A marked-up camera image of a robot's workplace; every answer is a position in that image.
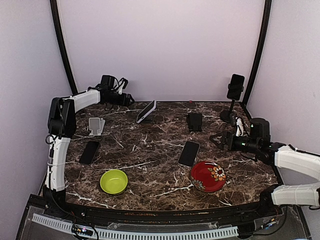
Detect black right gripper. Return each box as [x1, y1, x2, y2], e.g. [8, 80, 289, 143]
[210, 131, 261, 154]

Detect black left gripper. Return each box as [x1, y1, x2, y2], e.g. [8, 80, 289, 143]
[106, 91, 133, 107]

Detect white folding phone stand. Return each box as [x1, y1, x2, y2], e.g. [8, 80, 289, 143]
[88, 117, 106, 136]

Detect purple phone dark screen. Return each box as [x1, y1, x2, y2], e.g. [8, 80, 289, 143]
[79, 141, 100, 165]

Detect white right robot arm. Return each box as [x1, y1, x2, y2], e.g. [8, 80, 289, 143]
[209, 131, 320, 217]

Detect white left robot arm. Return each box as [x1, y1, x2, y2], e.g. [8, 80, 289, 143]
[43, 84, 135, 218]

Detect lavender phone on stand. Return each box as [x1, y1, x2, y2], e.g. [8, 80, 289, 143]
[136, 100, 157, 124]

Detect black pole phone stand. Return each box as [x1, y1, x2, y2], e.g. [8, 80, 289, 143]
[219, 99, 236, 124]

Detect black folding phone stand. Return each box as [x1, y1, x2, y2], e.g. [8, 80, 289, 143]
[186, 113, 203, 132]

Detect phone in clear case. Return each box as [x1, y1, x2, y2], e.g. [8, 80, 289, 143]
[178, 141, 200, 168]

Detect black phone on pole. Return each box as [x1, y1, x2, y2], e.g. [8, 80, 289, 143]
[226, 74, 245, 101]

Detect red floral plate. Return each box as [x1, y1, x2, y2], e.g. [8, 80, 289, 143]
[190, 161, 227, 193]

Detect lime green bowl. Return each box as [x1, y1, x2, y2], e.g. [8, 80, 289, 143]
[99, 169, 128, 195]

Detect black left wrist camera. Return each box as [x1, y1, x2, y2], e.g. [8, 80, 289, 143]
[100, 75, 119, 90]

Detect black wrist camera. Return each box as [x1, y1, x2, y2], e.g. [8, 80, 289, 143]
[249, 117, 271, 142]
[100, 75, 119, 90]

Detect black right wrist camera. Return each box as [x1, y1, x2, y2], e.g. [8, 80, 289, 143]
[249, 117, 271, 142]

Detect black left frame post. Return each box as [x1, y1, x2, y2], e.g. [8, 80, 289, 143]
[49, 0, 79, 96]

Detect black frame post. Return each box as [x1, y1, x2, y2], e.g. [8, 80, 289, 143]
[242, 0, 272, 107]
[49, 0, 79, 96]

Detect white slotted cable duct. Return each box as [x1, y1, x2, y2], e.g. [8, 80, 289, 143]
[31, 213, 239, 240]

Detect black front rail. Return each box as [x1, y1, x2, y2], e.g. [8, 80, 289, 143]
[21, 194, 286, 226]

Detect black right frame post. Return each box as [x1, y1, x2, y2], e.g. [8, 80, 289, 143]
[242, 0, 272, 107]

